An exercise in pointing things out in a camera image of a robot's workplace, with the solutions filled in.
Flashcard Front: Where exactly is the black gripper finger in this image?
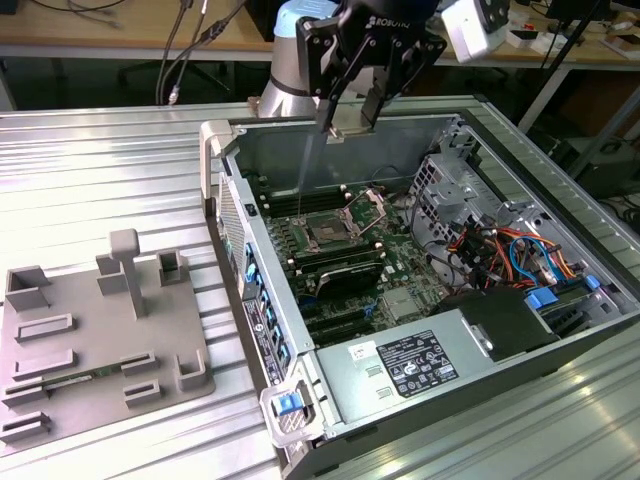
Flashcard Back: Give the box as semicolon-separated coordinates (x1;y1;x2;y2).
294;15;375;134
362;37;449;127

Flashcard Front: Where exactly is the silver square CPU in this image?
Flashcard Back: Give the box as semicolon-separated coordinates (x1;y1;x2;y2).
324;107;376;144

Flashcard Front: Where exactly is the black RAM slot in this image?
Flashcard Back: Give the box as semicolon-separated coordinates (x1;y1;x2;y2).
294;249;386;276
287;239;384;264
262;194;349;216
257;184;346;202

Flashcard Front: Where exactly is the CPU socket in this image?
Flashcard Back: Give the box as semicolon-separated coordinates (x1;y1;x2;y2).
302;212;354;251

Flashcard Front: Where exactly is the black expansion slot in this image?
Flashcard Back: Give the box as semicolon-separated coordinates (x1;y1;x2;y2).
307;319;374;346
302;305;369;327

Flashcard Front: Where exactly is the open grey PC case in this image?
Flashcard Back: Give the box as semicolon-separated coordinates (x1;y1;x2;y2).
198;107;640;480

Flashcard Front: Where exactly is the thin metal locking lever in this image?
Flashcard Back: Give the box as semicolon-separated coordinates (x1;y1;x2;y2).
296;132;316;224

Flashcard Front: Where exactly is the perforated metal drive cage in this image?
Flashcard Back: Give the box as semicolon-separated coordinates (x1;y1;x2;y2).
409;124;506;246

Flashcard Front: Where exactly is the small white box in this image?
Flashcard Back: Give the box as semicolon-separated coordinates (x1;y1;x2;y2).
508;28;542;50

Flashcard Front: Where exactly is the green motherboard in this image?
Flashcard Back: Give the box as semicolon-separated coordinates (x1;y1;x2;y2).
249;169;481;349

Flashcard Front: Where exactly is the black graphics card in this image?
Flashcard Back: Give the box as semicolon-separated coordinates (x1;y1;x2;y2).
314;262;384;301

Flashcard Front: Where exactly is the black tripod stand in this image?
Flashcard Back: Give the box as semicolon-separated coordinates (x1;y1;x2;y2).
539;0;606;69

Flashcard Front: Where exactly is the silver chipset heatsink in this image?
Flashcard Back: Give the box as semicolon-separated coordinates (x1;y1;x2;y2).
384;288;421;321

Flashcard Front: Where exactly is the black equipment box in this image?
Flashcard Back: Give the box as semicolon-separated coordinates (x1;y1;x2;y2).
574;139;640;201

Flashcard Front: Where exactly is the black plastic air shroud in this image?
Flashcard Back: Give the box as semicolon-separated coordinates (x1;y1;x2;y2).
432;287;561;364

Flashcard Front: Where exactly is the blue disk carrier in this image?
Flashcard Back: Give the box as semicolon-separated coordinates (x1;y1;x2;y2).
524;279;606;336

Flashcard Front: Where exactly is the silver power supply unit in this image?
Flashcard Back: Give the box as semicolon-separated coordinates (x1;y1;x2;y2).
314;307;494;424

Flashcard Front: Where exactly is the grey plastic parts rack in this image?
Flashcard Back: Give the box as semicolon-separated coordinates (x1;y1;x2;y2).
0;228;217;446

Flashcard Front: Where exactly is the metal socket cover frame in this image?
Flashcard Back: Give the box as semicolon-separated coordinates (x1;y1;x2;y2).
342;187;389;236

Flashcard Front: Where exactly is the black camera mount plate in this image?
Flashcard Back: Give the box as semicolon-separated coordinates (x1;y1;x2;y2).
479;0;512;26

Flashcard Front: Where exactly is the black wire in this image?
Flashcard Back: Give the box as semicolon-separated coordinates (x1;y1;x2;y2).
408;194;476;292

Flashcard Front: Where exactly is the black camera cable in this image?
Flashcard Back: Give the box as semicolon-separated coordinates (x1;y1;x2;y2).
153;0;251;107

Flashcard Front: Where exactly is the red wire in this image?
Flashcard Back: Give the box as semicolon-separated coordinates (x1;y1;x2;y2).
447;227;501;257

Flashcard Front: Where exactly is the blue wire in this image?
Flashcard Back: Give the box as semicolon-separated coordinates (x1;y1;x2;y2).
509;233;557;286

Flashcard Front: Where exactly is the orange wire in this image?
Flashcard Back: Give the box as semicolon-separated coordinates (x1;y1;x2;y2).
492;227;579;281

